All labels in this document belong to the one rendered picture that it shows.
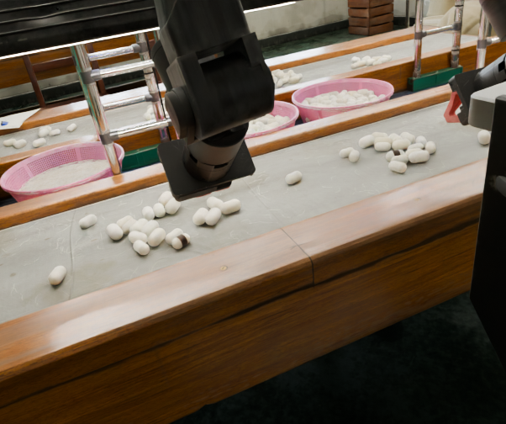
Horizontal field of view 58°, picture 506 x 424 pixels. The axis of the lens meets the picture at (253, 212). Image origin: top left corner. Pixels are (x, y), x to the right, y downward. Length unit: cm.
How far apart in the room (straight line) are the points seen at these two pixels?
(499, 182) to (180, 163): 36
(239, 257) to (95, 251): 26
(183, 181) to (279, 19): 624
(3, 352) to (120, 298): 14
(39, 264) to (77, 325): 23
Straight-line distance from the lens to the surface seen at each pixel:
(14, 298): 74
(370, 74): 149
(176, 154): 53
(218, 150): 43
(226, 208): 76
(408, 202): 72
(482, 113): 26
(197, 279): 59
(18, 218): 94
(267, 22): 663
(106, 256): 75
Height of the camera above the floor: 112
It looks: 29 degrees down
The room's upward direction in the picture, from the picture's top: 9 degrees counter-clockwise
